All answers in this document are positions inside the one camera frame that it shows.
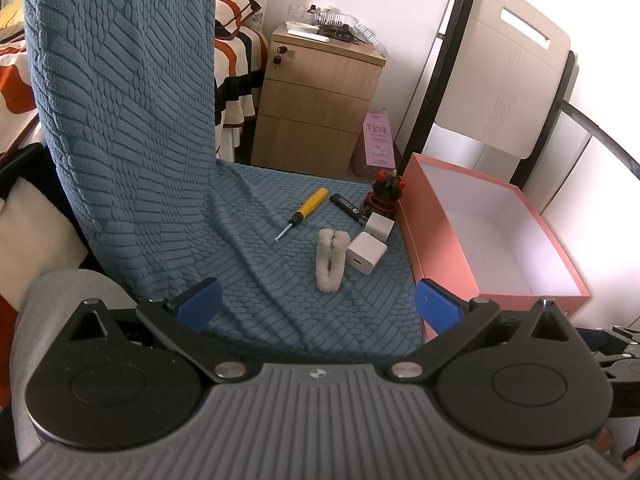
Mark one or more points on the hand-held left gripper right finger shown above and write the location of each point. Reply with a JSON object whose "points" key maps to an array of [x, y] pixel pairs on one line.
{"points": [[440, 310]]}

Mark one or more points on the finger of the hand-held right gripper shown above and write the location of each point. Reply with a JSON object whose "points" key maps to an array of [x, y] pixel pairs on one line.
{"points": [[617, 360]]}

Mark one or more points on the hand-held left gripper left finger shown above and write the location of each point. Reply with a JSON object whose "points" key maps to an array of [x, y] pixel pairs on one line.
{"points": [[202, 302]]}

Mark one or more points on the pink cardboard box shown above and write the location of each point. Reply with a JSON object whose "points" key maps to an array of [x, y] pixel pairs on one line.
{"points": [[500, 240]]}

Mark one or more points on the white charger adapter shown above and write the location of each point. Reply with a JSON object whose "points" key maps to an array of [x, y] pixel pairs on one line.
{"points": [[366, 254], [378, 227]]}

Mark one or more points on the white fluffy hair clip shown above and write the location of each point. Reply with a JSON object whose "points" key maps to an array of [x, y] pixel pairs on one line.
{"points": [[331, 260]]}

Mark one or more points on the red black toy figure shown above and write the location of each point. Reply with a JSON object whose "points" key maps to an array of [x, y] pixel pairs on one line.
{"points": [[384, 195]]}

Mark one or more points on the black usb stick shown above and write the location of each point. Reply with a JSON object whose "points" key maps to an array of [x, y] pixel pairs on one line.
{"points": [[345, 206]]}

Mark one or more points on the blue textured chair cover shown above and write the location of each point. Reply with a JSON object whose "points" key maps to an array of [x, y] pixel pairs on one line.
{"points": [[125, 110]]}

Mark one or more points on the dark cloth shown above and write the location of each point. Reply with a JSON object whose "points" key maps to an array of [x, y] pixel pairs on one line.
{"points": [[25, 170]]}

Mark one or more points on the wooden nightstand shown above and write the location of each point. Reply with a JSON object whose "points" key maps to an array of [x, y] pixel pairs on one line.
{"points": [[310, 100]]}

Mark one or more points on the striped orange black bed blanket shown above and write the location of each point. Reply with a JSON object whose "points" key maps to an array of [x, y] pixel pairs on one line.
{"points": [[235, 70]]}

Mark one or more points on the keys in nightstand lock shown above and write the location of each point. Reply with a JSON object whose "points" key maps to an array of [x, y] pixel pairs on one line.
{"points": [[280, 55]]}

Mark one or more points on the white flat case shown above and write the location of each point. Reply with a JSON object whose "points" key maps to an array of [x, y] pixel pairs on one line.
{"points": [[307, 33]]}

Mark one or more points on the patterned pillow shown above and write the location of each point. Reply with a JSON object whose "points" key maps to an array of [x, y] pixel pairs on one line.
{"points": [[240, 12]]}

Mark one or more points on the white folding chair black frame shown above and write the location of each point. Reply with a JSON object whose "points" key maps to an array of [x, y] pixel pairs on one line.
{"points": [[505, 70]]}

